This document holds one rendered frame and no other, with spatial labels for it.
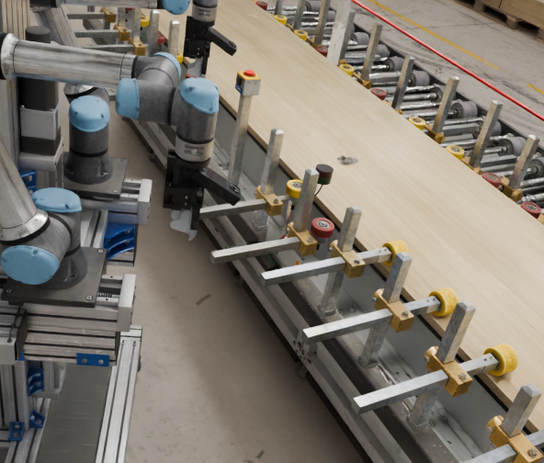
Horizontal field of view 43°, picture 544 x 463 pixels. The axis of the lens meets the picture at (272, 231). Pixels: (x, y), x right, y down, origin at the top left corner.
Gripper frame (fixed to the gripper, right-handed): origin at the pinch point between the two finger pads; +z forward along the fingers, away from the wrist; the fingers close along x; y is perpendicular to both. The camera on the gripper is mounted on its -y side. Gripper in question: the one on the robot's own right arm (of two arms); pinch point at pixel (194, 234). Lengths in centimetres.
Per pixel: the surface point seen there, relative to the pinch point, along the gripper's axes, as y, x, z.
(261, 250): -25, -59, 46
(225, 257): -13, -54, 47
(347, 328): -45, -14, 36
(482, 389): -89, -10, 52
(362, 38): -100, -295, 48
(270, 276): -25, -32, 36
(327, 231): -47, -67, 41
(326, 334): -39, -11, 37
